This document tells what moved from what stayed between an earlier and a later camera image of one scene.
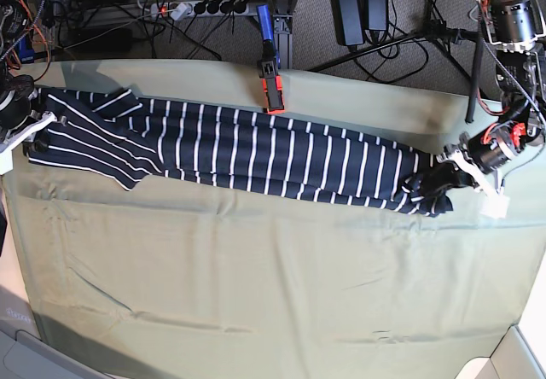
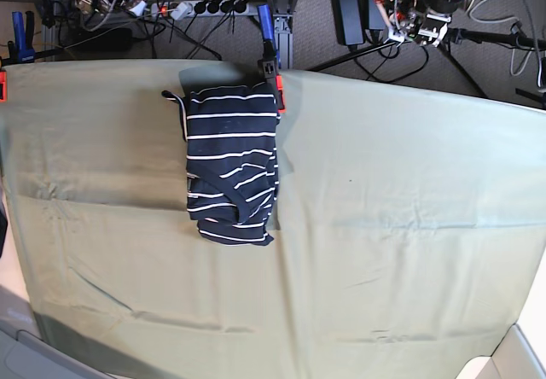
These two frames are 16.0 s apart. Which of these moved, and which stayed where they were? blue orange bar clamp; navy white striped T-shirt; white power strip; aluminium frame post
Moved: navy white striped T-shirt
Stayed: blue orange bar clamp; white power strip; aluminium frame post
